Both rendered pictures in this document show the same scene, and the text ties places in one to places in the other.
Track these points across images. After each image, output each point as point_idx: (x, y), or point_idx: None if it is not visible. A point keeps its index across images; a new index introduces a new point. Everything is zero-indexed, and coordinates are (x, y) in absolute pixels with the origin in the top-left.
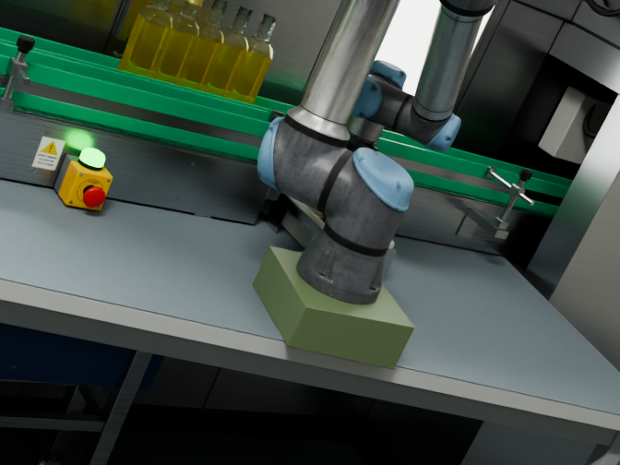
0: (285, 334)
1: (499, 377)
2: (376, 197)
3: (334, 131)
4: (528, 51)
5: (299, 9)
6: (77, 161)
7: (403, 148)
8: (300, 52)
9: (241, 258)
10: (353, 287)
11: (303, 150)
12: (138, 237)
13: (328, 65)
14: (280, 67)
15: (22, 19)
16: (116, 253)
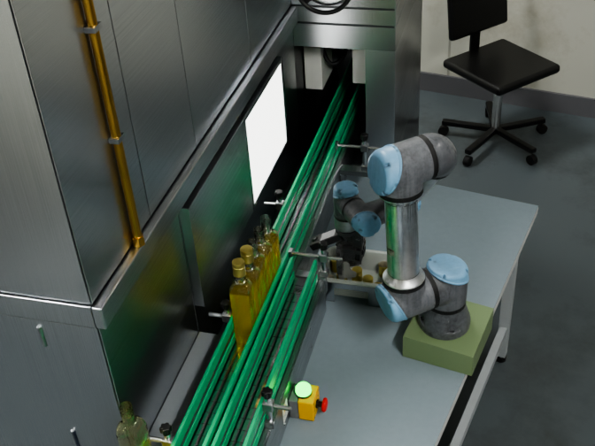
0: (464, 372)
1: (495, 272)
2: (463, 285)
3: (422, 276)
4: (289, 57)
5: (239, 183)
6: (299, 399)
7: (317, 187)
8: (246, 198)
9: (369, 343)
10: (467, 322)
11: (417, 298)
12: (349, 395)
13: (405, 255)
14: (244, 216)
15: (171, 357)
16: (371, 419)
